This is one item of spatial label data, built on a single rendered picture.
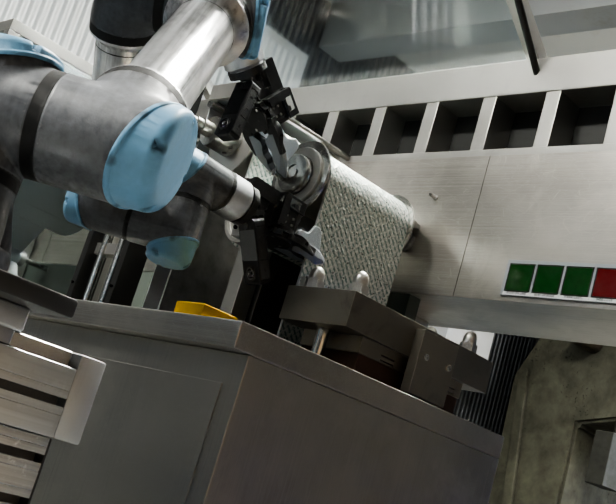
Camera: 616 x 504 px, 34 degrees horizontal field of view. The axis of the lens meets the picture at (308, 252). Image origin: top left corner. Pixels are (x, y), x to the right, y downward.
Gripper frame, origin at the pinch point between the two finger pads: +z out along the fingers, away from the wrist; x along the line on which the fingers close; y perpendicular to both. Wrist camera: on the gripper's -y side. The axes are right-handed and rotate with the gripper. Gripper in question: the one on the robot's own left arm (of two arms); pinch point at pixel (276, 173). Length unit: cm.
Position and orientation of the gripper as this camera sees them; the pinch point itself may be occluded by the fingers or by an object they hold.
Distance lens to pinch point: 186.7
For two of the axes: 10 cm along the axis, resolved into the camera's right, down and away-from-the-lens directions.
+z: 3.3, 8.7, 3.6
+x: -6.9, -0.3, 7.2
